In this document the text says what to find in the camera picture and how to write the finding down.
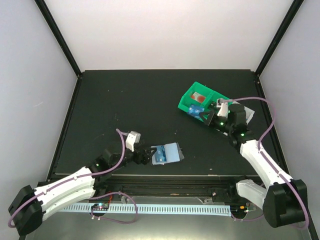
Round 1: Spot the white slotted cable duct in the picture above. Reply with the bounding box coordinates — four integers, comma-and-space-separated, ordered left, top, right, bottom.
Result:
61, 202, 231, 217

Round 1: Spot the right controller board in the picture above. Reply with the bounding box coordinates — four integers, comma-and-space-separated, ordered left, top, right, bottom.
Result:
230, 204, 257, 214

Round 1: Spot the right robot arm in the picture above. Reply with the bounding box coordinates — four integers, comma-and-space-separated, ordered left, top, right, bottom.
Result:
199, 102, 309, 229

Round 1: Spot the black corner frame post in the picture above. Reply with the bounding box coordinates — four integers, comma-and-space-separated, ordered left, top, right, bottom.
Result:
255, 0, 304, 77
34, 0, 82, 78

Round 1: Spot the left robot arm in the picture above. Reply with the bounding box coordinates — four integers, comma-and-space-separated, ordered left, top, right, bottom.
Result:
8, 143, 156, 236

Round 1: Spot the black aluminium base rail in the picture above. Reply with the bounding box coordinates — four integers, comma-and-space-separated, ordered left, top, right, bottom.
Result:
95, 174, 247, 202

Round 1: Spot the black corner frame post right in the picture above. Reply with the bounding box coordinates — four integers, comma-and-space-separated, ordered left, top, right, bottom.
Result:
255, 0, 304, 77

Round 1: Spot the white plastic bin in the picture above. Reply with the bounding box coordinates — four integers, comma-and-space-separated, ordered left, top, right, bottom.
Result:
223, 101, 255, 136

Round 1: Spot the black corner frame post left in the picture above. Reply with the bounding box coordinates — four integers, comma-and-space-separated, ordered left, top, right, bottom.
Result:
34, 0, 82, 78

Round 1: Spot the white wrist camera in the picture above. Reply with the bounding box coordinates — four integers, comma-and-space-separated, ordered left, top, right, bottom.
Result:
216, 98, 229, 117
125, 131, 141, 152

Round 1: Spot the left controller board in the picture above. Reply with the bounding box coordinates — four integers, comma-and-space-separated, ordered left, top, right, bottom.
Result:
91, 203, 109, 212

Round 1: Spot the controller board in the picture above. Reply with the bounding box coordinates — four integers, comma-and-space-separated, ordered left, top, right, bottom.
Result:
230, 204, 257, 214
91, 203, 109, 212

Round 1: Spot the blue credit card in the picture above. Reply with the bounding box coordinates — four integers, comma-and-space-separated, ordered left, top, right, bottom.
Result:
187, 104, 205, 119

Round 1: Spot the green plastic bin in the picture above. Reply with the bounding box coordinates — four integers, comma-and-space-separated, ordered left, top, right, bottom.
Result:
177, 81, 214, 114
200, 91, 229, 114

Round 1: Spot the red card in bin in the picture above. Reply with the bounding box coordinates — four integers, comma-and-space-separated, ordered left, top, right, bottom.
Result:
191, 92, 206, 104

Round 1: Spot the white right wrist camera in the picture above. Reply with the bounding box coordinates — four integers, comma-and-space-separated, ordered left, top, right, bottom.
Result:
216, 98, 229, 117

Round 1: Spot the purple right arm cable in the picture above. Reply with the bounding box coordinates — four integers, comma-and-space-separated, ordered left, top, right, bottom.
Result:
219, 96, 310, 230

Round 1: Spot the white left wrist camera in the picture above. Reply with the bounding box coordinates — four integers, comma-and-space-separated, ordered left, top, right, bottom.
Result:
125, 131, 141, 152

